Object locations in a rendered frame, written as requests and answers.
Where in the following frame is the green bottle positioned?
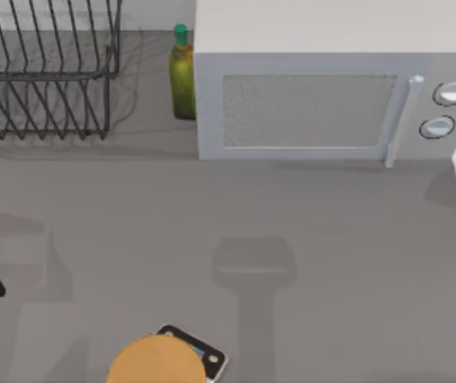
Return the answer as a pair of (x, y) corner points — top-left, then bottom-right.
(168, 24), (196, 120)

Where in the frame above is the pale microwave oven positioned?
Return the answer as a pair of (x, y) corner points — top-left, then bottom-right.
(193, 0), (456, 168)

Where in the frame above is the round orange bread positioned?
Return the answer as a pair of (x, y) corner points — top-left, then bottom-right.
(106, 334), (208, 383)

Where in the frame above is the small microwave knob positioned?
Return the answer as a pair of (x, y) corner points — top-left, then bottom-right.
(418, 114), (456, 140)

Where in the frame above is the microwave door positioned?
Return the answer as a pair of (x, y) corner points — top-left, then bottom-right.
(195, 52), (432, 161)

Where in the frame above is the large microwave knob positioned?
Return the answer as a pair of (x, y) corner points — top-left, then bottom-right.
(431, 78), (456, 108)

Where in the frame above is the microwave door handle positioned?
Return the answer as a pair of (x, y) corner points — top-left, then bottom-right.
(384, 74), (426, 169)

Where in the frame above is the black wire dish rack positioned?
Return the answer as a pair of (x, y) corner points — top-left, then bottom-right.
(0, 0), (124, 141)

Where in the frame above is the black kitchen scale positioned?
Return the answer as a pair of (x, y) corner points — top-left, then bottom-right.
(156, 323), (229, 383)

